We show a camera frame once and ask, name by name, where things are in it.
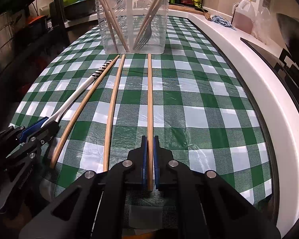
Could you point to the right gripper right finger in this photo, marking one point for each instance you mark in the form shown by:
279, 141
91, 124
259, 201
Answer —
156, 161

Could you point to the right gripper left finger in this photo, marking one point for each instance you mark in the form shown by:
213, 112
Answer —
144, 145

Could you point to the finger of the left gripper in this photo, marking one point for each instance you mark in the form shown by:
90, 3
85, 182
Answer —
31, 129

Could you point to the white ceramic spoon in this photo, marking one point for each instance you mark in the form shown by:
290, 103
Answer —
57, 115

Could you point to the wooden chopstick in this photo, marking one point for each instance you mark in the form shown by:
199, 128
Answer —
74, 118
143, 26
150, 123
109, 23
110, 118
113, 25
153, 14

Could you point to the clear plastic container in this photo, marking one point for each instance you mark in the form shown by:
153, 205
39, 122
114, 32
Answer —
130, 15

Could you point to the black cooking pot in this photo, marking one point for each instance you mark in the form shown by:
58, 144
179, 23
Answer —
79, 9

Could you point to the blue cloth rag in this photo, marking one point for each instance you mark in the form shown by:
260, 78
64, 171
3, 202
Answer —
221, 21

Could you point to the plastic jug brown liquid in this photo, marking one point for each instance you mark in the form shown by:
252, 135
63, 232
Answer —
244, 16

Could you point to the black gas stove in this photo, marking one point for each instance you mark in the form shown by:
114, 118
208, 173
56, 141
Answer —
288, 76

